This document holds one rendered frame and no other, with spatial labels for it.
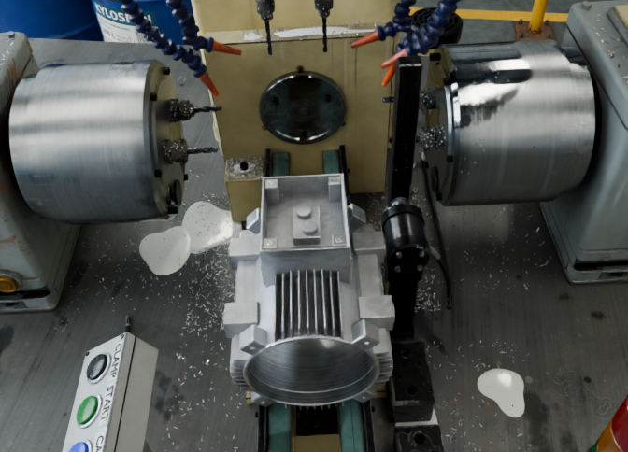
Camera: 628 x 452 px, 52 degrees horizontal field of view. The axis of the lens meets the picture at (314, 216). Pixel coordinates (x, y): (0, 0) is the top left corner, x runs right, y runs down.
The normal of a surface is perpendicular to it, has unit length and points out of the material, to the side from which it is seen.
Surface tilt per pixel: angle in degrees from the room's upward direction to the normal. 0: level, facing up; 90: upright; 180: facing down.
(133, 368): 57
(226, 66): 90
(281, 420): 0
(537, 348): 0
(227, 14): 90
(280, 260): 90
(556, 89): 32
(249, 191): 90
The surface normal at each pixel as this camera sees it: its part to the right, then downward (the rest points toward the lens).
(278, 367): 0.55, -0.58
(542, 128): 0.00, 0.20
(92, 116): -0.02, -0.19
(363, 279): -0.04, -0.68
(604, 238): 0.04, 0.73
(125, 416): 0.81, -0.42
